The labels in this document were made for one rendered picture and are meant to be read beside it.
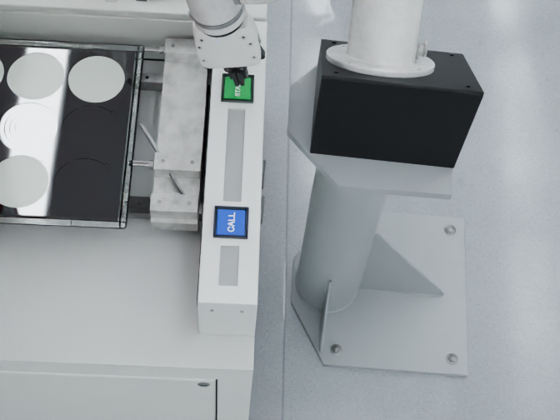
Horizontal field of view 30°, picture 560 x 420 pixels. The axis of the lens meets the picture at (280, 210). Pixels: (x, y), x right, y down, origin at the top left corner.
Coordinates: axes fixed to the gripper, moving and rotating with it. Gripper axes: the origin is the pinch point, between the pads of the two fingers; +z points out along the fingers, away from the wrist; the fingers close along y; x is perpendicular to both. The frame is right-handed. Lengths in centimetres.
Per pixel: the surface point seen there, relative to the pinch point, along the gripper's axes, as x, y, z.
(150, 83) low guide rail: 7.8, -19.4, 12.9
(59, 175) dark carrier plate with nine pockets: -15.5, -31.3, 4.7
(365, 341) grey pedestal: -11, 13, 104
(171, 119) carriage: -2.0, -14.1, 10.3
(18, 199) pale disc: -20.6, -37.3, 3.4
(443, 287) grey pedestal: 5, 33, 109
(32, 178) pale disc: -16.5, -35.6, 3.8
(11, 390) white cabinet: -46, -44, 26
